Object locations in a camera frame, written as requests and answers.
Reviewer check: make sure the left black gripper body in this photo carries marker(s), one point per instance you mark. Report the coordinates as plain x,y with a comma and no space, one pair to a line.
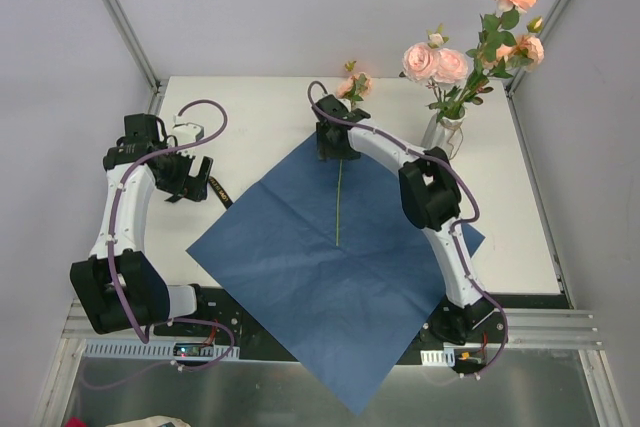
189,175

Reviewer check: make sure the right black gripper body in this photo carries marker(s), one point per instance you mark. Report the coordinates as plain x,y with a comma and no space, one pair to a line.
331,139

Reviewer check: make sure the black ribbon gold lettering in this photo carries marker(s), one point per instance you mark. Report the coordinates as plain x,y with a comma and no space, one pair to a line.
216,187

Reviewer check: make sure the blue wrapping paper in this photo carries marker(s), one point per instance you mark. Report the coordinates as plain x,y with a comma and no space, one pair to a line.
323,257

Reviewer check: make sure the pale pink rose stem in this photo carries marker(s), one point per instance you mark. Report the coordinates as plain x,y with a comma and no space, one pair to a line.
442,70

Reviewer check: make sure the peach rose stem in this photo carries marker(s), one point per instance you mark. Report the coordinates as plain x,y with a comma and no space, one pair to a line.
522,6

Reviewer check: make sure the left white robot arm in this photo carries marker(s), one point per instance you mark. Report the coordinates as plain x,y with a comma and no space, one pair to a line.
117,285

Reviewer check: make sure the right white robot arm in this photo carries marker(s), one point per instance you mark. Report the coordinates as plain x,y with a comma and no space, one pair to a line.
430,193

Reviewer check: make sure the white ribbed ceramic vase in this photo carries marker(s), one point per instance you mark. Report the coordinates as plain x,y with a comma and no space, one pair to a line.
445,133

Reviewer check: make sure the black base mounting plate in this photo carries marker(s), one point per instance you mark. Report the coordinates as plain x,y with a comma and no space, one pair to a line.
210,322

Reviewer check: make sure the beige cloth bag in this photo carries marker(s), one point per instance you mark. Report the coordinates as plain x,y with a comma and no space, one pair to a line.
153,421

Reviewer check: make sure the red cloth item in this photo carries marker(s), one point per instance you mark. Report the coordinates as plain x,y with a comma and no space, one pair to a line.
75,422

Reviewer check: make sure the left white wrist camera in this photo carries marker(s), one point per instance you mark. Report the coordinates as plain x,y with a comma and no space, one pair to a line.
186,132

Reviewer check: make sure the left white cable duct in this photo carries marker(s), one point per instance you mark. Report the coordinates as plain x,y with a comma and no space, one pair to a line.
159,350

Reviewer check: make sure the white cable duct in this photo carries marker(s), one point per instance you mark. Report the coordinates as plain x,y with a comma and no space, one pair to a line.
159,350
438,358

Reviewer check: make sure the left aluminium frame post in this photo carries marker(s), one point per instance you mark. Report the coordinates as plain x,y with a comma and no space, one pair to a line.
132,43

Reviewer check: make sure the aluminium frame post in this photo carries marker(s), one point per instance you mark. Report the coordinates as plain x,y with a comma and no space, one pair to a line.
132,43
552,21

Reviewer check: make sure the right white cable duct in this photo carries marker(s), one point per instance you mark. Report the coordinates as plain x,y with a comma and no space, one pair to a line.
438,358

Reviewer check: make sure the front aluminium frame rail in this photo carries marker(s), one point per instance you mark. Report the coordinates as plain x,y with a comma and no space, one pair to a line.
568,329

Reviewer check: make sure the right aluminium frame post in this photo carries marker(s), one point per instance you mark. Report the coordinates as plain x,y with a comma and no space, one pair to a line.
552,21

